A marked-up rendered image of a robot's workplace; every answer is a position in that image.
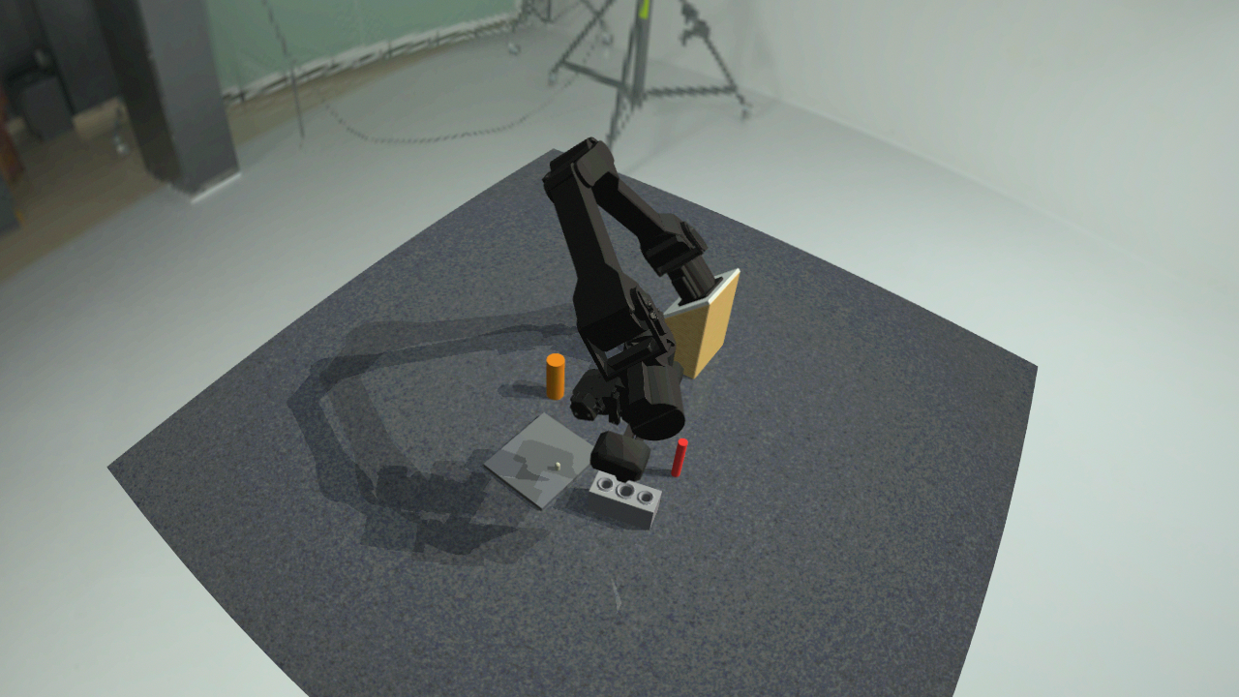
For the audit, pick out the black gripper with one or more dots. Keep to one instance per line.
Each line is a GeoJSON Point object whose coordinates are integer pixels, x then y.
{"type": "Point", "coordinates": [621, 455]}

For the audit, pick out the orange cylinder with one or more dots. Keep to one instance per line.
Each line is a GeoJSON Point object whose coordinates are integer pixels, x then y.
{"type": "Point", "coordinates": [555, 376]}

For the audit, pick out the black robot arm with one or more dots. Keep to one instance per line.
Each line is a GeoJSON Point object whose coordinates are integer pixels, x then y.
{"type": "Point", "coordinates": [611, 308]}

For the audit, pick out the red peg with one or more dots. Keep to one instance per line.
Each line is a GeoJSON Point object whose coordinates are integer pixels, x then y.
{"type": "Point", "coordinates": [679, 456]}

